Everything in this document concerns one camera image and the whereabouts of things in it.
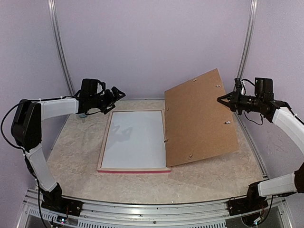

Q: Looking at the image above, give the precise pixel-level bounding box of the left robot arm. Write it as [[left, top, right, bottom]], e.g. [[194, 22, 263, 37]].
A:
[[11, 86, 126, 211]]

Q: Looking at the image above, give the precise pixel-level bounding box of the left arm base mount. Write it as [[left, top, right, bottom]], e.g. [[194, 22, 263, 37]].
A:
[[41, 198, 83, 217]]

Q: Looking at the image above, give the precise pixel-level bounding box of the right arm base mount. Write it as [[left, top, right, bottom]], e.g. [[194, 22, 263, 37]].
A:
[[227, 197, 268, 216]]

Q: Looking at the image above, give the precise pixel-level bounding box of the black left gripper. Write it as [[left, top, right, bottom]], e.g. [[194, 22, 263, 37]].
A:
[[90, 86, 126, 114]]

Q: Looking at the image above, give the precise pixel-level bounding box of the right aluminium post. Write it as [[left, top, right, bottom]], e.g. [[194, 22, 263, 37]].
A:
[[237, 0, 258, 79]]

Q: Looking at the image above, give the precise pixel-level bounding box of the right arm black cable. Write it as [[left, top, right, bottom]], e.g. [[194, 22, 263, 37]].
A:
[[243, 111, 264, 126]]

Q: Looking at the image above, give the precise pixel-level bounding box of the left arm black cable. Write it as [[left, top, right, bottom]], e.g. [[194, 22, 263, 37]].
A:
[[0, 96, 79, 150]]

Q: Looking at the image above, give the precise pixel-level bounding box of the left aluminium post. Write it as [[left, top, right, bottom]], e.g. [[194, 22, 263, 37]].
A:
[[47, 0, 75, 95]]

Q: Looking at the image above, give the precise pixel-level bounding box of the aluminium front rail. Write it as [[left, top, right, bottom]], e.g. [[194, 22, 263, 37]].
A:
[[16, 187, 293, 228]]

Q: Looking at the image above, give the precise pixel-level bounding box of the photo print with white border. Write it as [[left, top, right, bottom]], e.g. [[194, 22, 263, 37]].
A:
[[101, 111, 166, 169]]

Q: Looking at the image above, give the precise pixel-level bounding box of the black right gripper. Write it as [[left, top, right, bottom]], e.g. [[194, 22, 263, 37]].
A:
[[218, 87, 264, 115]]

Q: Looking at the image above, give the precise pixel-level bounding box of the aluminium post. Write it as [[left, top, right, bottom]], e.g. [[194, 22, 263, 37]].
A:
[[47, 0, 75, 95], [237, 0, 258, 79]]

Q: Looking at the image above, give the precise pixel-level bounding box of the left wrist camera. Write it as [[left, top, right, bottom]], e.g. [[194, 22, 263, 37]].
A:
[[80, 78, 106, 97]]

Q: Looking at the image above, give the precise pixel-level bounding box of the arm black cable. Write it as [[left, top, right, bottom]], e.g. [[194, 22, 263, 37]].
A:
[[243, 111, 264, 126], [0, 96, 79, 150]]

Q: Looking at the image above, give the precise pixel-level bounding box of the brown backing board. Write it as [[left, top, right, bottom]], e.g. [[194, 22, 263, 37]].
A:
[[164, 69, 239, 167]]

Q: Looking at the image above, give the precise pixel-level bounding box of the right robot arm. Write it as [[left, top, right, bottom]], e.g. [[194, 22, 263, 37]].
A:
[[217, 78, 304, 211]]

